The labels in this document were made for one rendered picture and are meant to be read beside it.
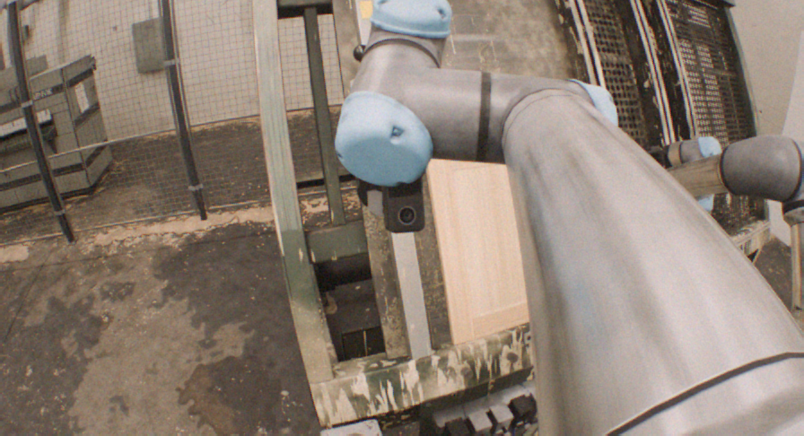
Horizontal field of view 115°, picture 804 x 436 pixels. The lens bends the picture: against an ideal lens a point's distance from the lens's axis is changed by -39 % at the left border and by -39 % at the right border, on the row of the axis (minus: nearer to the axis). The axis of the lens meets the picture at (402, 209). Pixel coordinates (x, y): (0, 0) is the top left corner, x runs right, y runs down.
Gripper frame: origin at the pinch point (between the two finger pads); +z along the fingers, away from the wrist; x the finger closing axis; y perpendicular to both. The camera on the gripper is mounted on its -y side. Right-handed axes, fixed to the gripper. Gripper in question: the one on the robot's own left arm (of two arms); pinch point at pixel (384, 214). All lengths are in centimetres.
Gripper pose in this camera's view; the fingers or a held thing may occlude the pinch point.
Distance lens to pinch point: 63.1
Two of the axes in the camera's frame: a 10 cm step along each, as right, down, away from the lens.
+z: -1.2, 5.2, 8.5
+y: -2.2, -8.4, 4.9
